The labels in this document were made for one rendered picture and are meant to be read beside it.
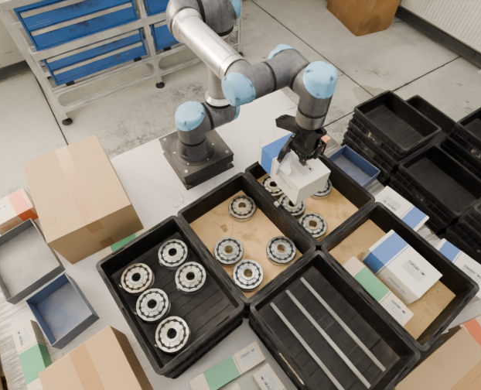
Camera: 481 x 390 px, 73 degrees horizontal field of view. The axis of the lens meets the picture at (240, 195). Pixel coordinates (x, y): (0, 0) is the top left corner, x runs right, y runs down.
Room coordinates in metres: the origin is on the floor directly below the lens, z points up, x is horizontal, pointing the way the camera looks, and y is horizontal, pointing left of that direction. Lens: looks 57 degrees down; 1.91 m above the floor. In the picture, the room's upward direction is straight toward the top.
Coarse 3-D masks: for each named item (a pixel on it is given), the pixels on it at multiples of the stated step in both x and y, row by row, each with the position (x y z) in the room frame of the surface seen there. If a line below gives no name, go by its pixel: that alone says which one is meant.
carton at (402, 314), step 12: (348, 264) 0.39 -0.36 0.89; (360, 264) 0.39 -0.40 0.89; (360, 276) 0.35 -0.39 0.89; (372, 276) 0.35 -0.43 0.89; (372, 288) 0.31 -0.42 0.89; (384, 288) 0.31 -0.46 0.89; (384, 300) 0.27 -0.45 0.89; (396, 300) 0.27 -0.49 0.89; (396, 312) 0.24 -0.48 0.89; (408, 312) 0.24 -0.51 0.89
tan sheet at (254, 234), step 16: (240, 192) 0.71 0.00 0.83; (224, 208) 0.63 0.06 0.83; (240, 208) 0.63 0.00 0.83; (256, 208) 0.63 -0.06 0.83; (192, 224) 0.56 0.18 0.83; (208, 224) 0.56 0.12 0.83; (224, 224) 0.56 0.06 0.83; (240, 224) 0.56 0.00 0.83; (256, 224) 0.56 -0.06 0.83; (272, 224) 0.56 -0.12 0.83; (208, 240) 0.50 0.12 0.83; (240, 240) 0.50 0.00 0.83; (256, 240) 0.50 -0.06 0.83; (256, 256) 0.44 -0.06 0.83; (272, 272) 0.38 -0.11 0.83
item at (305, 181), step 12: (288, 132) 0.74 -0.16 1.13; (264, 144) 0.69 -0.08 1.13; (276, 144) 0.69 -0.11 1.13; (264, 156) 0.66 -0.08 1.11; (276, 156) 0.64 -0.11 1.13; (264, 168) 0.66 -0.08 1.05; (300, 168) 0.60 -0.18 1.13; (312, 168) 0.60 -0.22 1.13; (324, 168) 0.60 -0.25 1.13; (276, 180) 0.60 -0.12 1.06; (288, 180) 0.56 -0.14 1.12; (300, 180) 0.55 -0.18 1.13; (312, 180) 0.55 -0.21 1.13; (324, 180) 0.58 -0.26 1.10; (288, 192) 0.55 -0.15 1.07; (300, 192) 0.52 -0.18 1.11; (312, 192) 0.56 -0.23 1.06
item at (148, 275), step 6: (138, 264) 0.39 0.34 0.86; (144, 264) 0.39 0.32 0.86; (126, 270) 0.37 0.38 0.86; (132, 270) 0.37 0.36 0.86; (144, 270) 0.37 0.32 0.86; (150, 270) 0.37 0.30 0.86; (126, 276) 0.35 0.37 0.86; (144, 276) 0.35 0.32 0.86; (150, 276) 0.35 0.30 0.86; (126, 282) 0.33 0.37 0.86; (144, 282) 0.33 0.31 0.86; (150, 282) 0.33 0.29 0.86; (126, 288) 0.31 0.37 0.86; (132, 288) 0.31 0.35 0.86; (138, 288) 0.31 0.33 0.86; (144, 288) 0.31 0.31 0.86
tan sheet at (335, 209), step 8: (336, 192) 0.71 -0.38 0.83; (312, 200) 0.67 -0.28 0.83; (320, 200) 0.67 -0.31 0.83; (328, 200) 0.67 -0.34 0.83; (336, 200) 0.67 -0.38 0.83; (344, 200) 0.67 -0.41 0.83; (312, 208) 0.63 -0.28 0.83; (320, 208) 0.63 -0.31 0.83; (328, 208) 0.63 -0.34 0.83; (336, 208) 0.63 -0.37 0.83; (344, 208) 0.63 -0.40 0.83; (352, 208) 0.63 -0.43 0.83; (328, 216) 0.60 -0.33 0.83; (336, 216) 0.60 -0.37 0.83; (344, 216) 0.60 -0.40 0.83; (328, 224) 0.56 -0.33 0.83; (336, 224) 0.56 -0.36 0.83; (328, 232) 0.53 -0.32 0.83; (320, 240) 0.50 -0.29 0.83
